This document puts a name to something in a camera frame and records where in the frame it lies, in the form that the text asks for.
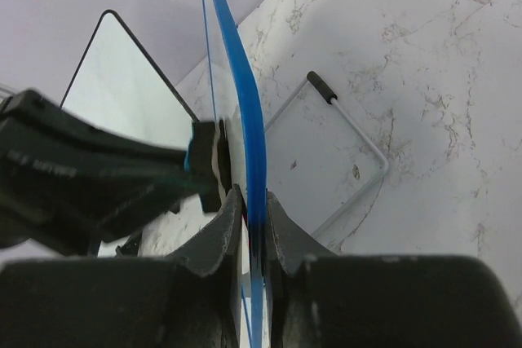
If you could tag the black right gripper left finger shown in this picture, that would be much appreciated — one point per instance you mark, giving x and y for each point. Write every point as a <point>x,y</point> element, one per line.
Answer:
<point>204,306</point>

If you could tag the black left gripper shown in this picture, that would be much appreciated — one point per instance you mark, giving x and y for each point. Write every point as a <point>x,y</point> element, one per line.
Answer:
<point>55,187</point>

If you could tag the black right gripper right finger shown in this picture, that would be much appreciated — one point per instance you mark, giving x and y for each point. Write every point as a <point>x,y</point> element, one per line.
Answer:
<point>287,247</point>

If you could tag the blue framed small whiteboard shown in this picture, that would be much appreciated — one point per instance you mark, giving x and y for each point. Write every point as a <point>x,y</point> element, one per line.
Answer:
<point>235,99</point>

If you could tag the black framed large whiteboard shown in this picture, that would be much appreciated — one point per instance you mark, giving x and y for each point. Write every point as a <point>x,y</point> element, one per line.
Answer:
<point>119,88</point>

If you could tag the white wire board stand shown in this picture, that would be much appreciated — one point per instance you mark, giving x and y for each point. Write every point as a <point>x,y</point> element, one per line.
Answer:
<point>320,162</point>

